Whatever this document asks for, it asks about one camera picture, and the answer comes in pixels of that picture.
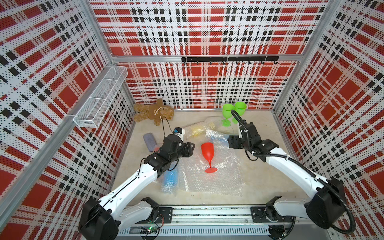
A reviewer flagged light blue glass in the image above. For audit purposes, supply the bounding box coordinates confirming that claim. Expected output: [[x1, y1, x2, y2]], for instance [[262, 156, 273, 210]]
[[206, 130, 230, 149]]

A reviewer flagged red glass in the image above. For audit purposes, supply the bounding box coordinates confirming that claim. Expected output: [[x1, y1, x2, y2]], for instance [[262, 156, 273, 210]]
[[201, 143, 218, 174]]

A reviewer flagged green wine glass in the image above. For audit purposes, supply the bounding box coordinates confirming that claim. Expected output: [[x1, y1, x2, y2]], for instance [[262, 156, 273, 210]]
[[235, 102, 247, 117], [222, 104, 235, 127]]

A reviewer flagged bubble wrap sheet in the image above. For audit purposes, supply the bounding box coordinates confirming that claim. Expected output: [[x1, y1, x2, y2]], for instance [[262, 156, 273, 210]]
[[179, 146, 244, 196]]

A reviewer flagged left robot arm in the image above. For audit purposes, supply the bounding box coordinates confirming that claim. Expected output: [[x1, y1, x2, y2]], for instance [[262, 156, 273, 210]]
[[79, 135, 195, 240]]

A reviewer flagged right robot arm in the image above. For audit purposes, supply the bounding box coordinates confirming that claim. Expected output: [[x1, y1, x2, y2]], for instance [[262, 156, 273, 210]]
[[228, 110, 356, 235]]

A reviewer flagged yellow glass in bubble wrap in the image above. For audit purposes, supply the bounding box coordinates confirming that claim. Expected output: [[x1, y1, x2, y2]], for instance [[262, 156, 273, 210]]
[[184, 117, 222, 140]]

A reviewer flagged blue glass in bubble wrap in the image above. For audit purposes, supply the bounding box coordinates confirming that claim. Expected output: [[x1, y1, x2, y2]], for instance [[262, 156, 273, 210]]
[[161, 167, 179, 194]]

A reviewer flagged purple glass in bubble wrap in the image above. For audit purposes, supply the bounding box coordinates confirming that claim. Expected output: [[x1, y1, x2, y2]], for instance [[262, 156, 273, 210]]
[[143, 133, 157, 152]]

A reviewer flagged brown teddy bear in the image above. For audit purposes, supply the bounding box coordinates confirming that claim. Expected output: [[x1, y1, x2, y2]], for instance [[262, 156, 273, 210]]
[[134, 99, 175, 126]]

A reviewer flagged green circuit board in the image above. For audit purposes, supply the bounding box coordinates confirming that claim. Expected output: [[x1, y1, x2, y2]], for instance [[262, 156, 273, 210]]
[[140, 226, 161, 237]]

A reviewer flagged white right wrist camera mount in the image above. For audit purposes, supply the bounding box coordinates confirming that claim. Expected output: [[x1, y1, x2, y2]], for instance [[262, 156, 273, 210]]
[[238, 120, 249, 139]]

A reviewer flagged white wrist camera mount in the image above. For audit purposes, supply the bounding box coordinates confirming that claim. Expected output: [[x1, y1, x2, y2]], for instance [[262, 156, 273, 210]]
[[174, 127, 185, 141], [238, 120, 249, 139]]

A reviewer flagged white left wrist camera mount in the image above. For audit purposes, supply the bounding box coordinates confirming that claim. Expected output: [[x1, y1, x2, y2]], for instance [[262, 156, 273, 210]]
[[174, 127, 185, 141]]

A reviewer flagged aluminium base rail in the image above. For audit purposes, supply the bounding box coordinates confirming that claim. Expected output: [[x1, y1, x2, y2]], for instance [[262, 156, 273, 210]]
[[115, 205, 333, 240]]

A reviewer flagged black hook rail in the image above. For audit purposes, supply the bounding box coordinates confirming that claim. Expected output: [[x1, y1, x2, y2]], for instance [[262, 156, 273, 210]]
[[181, 56, 280, 64]]

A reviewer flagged white wire mesh basket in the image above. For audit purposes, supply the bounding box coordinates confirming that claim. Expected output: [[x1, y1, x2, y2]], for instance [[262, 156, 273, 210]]
[[74, 66, 128, 128]]

